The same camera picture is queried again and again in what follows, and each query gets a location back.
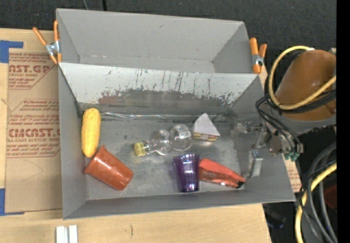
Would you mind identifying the orange plastic cup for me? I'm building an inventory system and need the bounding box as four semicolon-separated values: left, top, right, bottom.
83;145;134;191

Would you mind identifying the purple plastic cup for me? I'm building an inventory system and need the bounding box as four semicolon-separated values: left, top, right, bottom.
173;153;201;193

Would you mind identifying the clear bottle with yellow cap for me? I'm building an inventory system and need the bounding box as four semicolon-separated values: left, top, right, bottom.
133;124;194;157

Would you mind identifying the brown cardboard board, red print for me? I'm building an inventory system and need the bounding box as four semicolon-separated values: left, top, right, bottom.
0;27;302;215

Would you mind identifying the white triangular toy sandwich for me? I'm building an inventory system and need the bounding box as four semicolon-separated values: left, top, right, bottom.
191;112;221;143

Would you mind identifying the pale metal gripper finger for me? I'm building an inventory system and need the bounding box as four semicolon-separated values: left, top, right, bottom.
247;151;264;178
231;120;263;139

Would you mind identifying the yellow toy corn cob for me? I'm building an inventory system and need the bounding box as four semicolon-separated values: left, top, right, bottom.
81;107;102;158

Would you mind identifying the orange-red stapler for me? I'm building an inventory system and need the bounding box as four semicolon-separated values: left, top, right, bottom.
198;158;246;189

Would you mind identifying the grey metal bin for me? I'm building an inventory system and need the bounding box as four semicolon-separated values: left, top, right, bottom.
55;8;296;220

